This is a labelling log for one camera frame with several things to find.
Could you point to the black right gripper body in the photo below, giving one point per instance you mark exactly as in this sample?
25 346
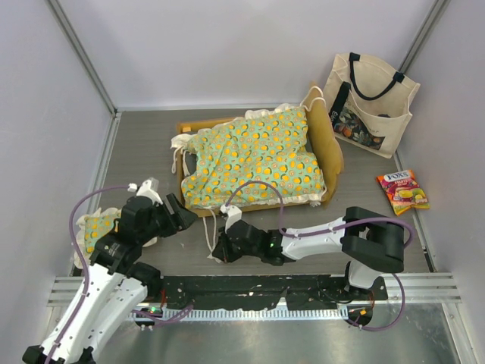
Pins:
237 251

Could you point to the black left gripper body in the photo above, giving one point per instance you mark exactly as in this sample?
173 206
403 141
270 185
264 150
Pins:
162 224

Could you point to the small lemon print pillow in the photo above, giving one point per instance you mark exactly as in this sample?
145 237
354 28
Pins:
92 227

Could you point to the lemon print pet mattress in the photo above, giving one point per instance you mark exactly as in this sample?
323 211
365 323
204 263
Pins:
260 159

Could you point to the wooden pet bed frame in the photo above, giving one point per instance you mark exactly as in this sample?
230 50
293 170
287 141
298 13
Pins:
320 141

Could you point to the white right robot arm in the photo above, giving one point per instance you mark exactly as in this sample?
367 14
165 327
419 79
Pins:
375 243

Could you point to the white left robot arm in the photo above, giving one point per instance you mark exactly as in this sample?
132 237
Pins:
114 283

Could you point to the Fox's candy packet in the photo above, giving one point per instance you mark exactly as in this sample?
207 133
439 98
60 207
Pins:
403 191

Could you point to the beige canvas tote bag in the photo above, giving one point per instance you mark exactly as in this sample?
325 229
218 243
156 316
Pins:
369 102

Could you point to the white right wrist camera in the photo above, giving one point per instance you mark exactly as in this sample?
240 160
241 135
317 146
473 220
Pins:
232 214

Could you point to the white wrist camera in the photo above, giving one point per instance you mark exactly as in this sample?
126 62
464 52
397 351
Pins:
148 189
232 214

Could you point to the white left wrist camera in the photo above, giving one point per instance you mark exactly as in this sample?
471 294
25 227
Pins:
148 189

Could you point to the aluminium rail with cable duct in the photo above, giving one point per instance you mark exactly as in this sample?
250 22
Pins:
407 288

